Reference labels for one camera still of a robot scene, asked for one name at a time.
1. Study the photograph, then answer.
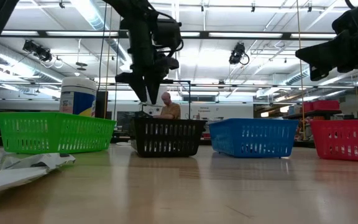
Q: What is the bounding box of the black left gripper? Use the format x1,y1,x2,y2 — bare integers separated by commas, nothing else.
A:
115,17,180,105

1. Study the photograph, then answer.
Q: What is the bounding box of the white packet dark print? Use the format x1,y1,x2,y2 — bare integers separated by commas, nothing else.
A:
2,152,76,171

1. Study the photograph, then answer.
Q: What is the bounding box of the long white ridged packet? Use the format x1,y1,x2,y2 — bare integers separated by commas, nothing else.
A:
0,164,50,194

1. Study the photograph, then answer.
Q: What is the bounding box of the white cabinet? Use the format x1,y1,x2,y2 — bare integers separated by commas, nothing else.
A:
144,102,164,118

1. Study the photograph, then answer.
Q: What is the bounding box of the person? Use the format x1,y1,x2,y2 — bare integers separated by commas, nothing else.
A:
152,91,181,120

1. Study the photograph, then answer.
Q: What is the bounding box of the dark monitor screen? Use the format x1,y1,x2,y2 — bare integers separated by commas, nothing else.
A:
116,111,143,133

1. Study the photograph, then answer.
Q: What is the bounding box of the black plastic basket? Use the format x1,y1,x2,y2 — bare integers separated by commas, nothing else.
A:
131,117,207,158

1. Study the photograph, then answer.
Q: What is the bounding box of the large red storage bin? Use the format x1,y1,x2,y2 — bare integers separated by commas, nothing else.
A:
313,100,341,111

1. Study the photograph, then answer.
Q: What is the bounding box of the black upright panel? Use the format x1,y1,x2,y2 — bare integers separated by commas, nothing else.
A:
95,90,108,119

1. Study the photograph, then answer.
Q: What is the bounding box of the red plastic basket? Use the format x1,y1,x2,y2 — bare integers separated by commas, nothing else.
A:
309,119,358,163

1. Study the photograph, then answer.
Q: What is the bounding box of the white wipes canister blue label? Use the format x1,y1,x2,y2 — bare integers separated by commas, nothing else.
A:
59,77,98,118

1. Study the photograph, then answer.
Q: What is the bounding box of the black beam with light bars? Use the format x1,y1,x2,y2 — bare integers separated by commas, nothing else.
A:
0,29,337,40

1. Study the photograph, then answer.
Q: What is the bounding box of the blue plastic basket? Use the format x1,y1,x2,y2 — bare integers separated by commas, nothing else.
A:
208,118,300,159

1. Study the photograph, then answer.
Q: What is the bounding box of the green plastic basket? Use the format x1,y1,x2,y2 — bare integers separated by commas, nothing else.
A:
0,111,117,155

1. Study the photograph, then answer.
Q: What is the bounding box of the black hanging cable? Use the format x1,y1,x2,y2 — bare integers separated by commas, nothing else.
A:
113,18,121,119
97,0,108,91

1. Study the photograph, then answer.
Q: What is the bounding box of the yellow hanging cable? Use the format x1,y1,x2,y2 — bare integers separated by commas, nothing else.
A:
296,0,306,141

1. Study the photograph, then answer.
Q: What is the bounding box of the black stand frame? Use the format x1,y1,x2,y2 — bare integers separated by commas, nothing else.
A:
140,78,192,119

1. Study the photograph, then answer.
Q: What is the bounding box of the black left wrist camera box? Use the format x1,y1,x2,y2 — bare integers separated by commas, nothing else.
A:
152,18,183,51

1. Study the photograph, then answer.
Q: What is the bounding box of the black overhead camera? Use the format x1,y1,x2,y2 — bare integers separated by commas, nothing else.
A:
228,42,250,66

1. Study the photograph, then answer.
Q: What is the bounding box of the black camera cluster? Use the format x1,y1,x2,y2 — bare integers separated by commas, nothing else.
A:
22,39,53,63

